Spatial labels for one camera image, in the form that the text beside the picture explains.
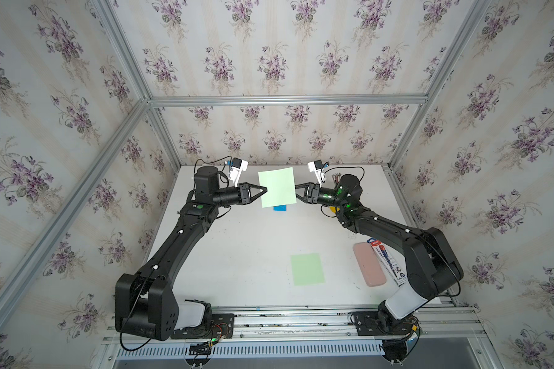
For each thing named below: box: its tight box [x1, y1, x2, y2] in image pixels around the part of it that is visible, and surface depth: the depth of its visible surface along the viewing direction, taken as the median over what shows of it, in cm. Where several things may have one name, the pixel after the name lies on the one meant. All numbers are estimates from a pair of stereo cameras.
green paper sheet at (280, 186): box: [257, 166, 297, 209], surface depth 73 cm
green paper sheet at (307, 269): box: [290, 252, 326, 286], surface depth 88 cm
